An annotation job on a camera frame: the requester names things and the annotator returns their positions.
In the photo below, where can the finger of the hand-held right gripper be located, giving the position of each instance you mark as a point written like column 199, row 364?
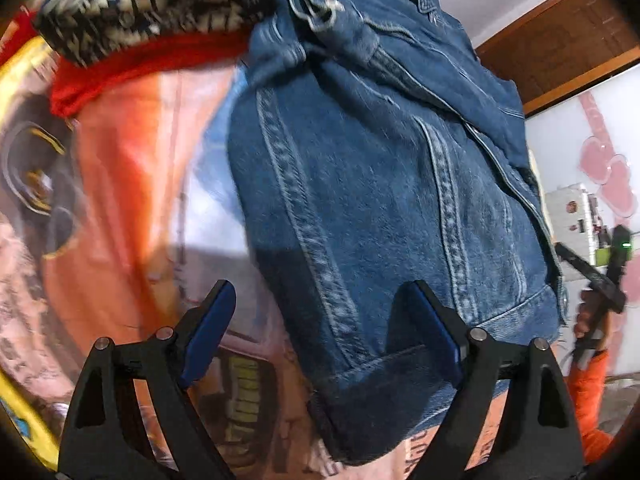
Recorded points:
column 587, row 275

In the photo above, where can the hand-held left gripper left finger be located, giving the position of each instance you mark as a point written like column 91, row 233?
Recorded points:
column 210, row 330

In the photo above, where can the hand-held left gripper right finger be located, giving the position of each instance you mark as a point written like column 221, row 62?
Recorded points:
column 440, row 335

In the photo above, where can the blue denim jacket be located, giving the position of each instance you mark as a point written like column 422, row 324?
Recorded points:
column 375, row 185

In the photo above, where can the person's right forearm orange sleeve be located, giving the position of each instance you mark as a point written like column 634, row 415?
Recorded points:
column 592, row 410

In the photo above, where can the person's right hand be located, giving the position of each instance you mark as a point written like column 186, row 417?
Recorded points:
column 590, row 320

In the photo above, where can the white box shelf unit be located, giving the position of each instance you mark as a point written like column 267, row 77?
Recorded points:
column 567, row 220

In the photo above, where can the white wardrobe door pink hearts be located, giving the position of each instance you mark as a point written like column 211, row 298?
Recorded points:
column 575, row 150

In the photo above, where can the printed blanket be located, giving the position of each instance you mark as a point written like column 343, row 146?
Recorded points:
column 125, row 185

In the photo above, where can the wooden overhead cabinet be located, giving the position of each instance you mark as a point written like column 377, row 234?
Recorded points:
column 565, row 50

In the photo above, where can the red cloth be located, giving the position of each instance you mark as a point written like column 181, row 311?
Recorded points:
column 125, row 75

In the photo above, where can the dark patterned cloth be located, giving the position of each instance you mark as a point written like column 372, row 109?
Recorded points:
column 150, row 5

